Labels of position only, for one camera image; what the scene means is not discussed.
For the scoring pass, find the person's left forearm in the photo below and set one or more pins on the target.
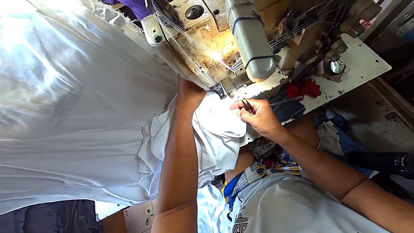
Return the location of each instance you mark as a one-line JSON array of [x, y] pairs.
[[179, 161]]

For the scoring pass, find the beige fabric scrap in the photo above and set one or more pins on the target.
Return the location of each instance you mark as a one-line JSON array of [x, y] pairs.
[[330, 137]]

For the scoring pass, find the purple cloth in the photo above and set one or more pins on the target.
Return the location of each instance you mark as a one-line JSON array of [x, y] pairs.
[[137, 7]]

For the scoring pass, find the white fabric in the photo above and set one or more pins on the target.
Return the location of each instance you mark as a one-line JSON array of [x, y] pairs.
[[215, 129]]

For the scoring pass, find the person's legs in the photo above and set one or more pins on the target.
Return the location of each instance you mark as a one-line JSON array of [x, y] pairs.
[[304, 131]]

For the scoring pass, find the black cylindrical object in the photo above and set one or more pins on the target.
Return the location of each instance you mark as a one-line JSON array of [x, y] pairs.
[[381, 162]]

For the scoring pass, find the person's right hand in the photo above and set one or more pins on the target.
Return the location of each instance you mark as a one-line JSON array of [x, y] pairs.
[[267, 119]]

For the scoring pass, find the bright white hanging cloth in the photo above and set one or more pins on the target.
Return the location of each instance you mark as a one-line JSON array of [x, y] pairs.
[[212, 207]]

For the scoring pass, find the dark charcoal cloth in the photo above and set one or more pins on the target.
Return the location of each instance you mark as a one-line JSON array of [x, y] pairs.
[[51, 216]]

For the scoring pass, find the pale cabinet panel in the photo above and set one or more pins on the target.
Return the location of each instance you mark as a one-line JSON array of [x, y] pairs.
[[139, 216]]

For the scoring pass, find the slim metal tweezers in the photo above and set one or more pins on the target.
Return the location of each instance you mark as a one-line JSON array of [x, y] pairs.
[[286, 101]]

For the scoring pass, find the beige industrial sewing machine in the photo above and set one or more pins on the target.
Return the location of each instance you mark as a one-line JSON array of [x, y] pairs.
[[200, 38]]

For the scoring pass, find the large smooth white cloth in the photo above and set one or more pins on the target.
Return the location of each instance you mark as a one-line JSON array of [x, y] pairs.
[[97, 97]]

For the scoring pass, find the dark grey folded fabric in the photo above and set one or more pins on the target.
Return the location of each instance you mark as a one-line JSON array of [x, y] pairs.
[[288, 108]]

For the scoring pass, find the red fabric scrap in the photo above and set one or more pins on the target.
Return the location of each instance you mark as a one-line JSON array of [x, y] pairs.
[[309, 89]]

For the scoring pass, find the person's right forearm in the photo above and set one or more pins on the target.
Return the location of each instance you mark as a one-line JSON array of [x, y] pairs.
[[330, 168]]

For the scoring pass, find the person's right thumb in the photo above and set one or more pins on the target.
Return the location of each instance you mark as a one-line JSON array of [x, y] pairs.
[[247, 116]]

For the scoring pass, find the person's body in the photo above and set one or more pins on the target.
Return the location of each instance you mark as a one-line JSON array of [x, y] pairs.
[[291, 207]]

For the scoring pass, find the blue cloth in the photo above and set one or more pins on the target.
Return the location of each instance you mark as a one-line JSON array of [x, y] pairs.
[[349, 142]]

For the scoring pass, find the white sewing table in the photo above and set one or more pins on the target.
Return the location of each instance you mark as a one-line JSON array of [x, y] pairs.
[[362, 61]]

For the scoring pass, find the person's right index finger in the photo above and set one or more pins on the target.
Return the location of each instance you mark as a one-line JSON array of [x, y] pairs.
[[241, 104]]

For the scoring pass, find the person's left hand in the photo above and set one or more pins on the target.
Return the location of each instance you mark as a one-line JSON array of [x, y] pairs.
[[190, 95]]

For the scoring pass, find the small black thread snips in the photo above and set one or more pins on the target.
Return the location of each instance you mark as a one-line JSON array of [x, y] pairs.
[[249, 108]]

